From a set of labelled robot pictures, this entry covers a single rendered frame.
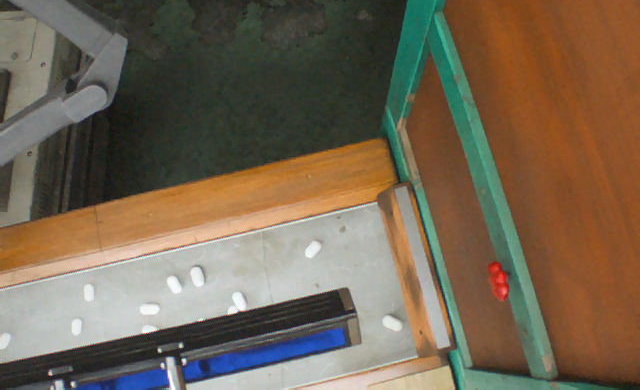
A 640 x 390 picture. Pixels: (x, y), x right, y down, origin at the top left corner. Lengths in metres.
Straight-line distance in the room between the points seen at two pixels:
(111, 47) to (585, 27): 0.68
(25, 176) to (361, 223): 0.89
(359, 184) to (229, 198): 0.25
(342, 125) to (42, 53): 0.94
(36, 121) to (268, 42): 1.27
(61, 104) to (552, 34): 0.70
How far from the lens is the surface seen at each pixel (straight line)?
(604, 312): 0.53
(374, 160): 1.19
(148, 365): 0.82
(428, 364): 1.15
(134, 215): 1.22
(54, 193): 1.74
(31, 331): 1.30
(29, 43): 1.82
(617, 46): 0.42
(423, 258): 1.06
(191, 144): 2.05
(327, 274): 1.17
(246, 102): 2.07
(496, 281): 0.67
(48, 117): 1.01
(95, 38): 0.95
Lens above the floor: 1.90
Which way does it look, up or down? 74 degrees down
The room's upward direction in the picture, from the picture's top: 5 degrees counter-clockwise
